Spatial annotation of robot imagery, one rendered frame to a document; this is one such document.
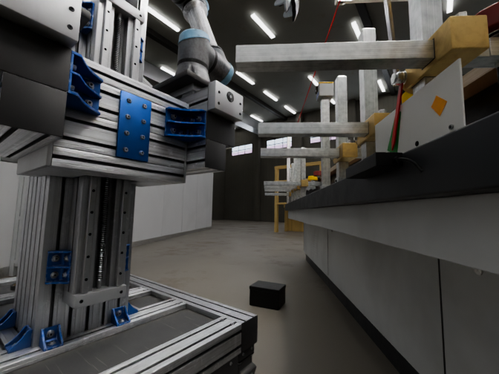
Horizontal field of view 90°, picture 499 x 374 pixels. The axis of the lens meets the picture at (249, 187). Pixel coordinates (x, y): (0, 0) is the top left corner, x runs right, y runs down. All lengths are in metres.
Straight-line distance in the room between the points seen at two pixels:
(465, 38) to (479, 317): 0.58
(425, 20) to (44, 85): 0.68
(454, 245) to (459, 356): 0.46
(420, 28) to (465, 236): 0.35
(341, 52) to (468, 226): 0.31
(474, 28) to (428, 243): 0.33
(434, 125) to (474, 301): 0.47
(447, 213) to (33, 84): 0.72
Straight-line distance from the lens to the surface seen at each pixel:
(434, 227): 0.52
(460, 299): 0.85
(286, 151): 0.90
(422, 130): 0.50
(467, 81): 0.75
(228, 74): 1.17
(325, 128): 0.68
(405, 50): 0.50
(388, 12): 0.59
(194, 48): 1.05
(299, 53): 0.46
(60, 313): 0.94
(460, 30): 0.50
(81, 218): 0.82
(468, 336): 0.86
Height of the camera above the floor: 0.59
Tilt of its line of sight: 6 degrees up
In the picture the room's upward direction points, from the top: 1 degrees clockwise
